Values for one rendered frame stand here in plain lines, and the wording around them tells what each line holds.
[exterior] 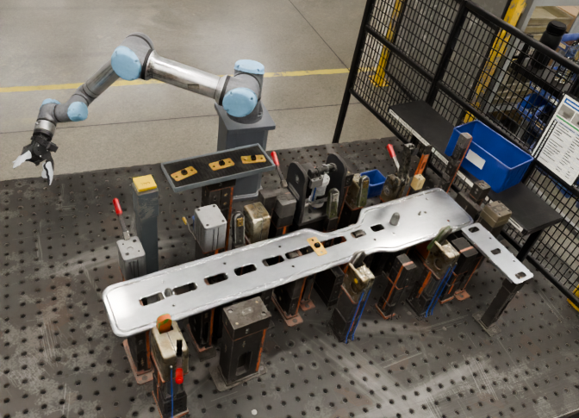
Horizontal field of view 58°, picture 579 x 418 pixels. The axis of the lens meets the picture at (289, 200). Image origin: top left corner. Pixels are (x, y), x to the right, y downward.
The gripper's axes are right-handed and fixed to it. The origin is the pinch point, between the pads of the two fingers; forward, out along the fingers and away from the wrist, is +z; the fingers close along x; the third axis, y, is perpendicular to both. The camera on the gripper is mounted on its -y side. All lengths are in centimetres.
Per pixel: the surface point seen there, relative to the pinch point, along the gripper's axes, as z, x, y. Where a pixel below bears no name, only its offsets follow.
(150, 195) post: 17, -9, -57
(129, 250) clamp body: 37, -7, -55
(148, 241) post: 25, -24, -43
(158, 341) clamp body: 65, -8, -73
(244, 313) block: 54, -28, -85
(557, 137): -25, -106, -169
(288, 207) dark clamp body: 12, -46, -86
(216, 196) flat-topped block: 10, -31, -66
